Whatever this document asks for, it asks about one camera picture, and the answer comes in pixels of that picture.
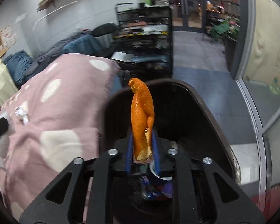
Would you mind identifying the white plastic wrapper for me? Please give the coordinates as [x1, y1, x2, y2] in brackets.
[15, 107, 29, 125]

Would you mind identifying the orange peel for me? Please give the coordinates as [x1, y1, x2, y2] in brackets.
[128, 78, 155, 162]

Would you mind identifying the dark brown trash bin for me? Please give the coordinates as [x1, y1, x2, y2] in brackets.
[100, 78, 241, 224]

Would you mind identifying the blue silver foil wrapper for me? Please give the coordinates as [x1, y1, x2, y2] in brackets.
[139, 175, 161, 200]

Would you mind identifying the pink spotted blanket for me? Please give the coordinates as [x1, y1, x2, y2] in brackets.
[0, 54, 118, 222]

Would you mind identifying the blue clothes pile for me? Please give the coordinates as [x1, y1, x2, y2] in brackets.
[3, 50, 33, 88]

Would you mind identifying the grey blue jacket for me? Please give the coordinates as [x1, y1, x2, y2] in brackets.
[24, 30, 102, 77]

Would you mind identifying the black office chair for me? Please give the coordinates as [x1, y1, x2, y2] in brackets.
[92, 23, 118, 59]

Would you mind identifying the plastic bottle outside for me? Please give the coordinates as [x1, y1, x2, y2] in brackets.
[269, 77, 280, 95]

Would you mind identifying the potted green plant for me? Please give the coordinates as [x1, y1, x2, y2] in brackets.
[210, 20, 240, 41]

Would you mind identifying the glass double door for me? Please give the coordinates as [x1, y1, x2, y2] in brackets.
[169, 0, 204, 33]

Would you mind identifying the black wire shelf rack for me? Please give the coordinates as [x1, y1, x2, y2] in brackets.
[113, 3, 173, 80]

